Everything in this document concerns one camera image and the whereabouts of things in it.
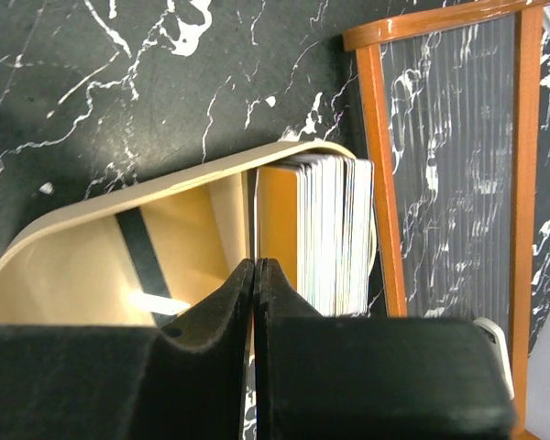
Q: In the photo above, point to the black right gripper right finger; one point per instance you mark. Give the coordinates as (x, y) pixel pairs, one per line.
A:
(323, 377)

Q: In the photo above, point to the stack of credit cards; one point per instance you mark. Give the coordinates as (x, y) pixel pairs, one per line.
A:
(336, 235)

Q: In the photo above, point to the orange wooden shelf rack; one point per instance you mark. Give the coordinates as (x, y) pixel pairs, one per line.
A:
(456, 108)

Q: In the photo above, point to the beige oval tray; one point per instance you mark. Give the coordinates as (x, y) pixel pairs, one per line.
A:
(71, 266)

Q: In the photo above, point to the card with black stripe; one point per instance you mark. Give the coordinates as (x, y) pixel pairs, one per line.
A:
(152, 294)

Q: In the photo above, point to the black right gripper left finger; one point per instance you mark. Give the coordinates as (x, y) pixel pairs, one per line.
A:
(185, 380)

